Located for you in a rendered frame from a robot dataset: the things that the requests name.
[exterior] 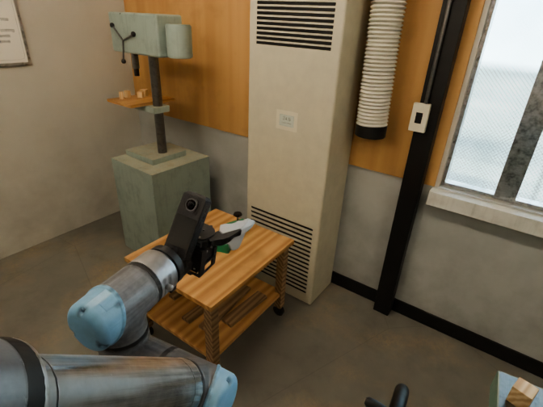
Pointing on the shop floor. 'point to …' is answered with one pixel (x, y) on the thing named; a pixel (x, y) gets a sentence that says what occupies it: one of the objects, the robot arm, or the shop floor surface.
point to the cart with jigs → (223, 290)
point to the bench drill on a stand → (198, 165)
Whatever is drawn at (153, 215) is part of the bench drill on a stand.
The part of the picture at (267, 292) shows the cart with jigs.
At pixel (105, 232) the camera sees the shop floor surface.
